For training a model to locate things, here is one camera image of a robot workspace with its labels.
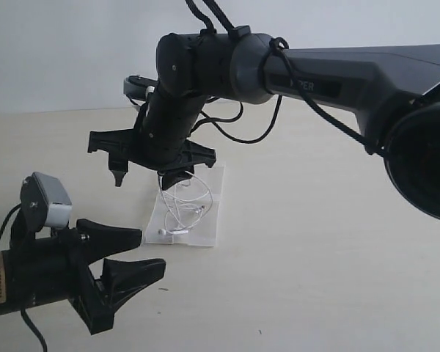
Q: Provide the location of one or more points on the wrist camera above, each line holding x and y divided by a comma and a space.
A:
44, 202
138, 87

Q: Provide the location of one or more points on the white wired earphones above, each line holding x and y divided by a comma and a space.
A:
183, 215

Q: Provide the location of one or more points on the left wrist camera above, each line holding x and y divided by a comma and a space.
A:
44, 202

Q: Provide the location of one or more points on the clear plastic storage case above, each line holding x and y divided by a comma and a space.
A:
205, 233

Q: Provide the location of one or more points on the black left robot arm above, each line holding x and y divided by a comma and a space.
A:
25, 276

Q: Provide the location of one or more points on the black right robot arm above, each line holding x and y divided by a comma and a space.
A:
387, 98

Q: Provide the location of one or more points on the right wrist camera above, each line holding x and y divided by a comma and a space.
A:
138, 87

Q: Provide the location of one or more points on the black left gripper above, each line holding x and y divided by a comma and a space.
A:
96, 300

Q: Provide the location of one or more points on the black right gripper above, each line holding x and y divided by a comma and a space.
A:
157, 141

